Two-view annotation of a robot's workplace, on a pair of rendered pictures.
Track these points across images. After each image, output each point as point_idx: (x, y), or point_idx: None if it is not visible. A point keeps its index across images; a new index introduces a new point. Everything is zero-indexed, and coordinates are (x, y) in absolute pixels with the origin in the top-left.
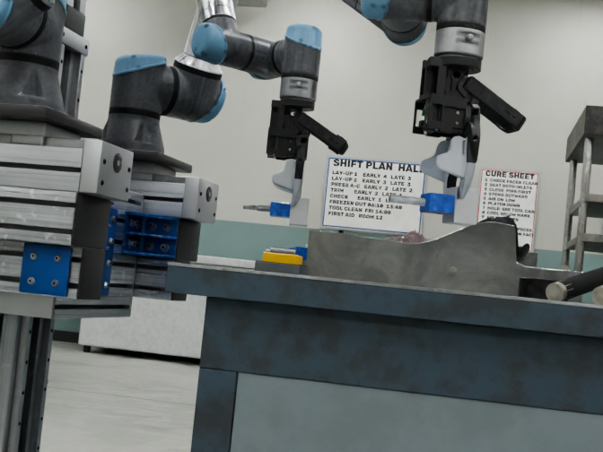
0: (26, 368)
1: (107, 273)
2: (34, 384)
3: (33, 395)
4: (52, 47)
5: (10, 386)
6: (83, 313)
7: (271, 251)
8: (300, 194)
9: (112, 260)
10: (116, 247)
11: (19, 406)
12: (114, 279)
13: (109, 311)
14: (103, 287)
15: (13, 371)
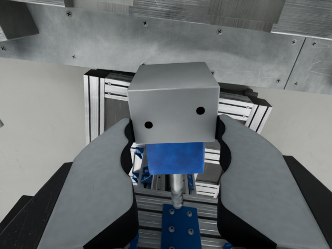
0: (183, 190)
1: (171, 221)
2: (162, 183)
3: (162, 178)
4: None
5: (187, 186)
6: (198, 198)
7: (2, 123)
8: (238, 122)
9: (156, 231)
10: (150, 244)
11: (185, 176)
12: (148, 215)
13: (154, 192)
14: (175, 210)
15: (187, 193)
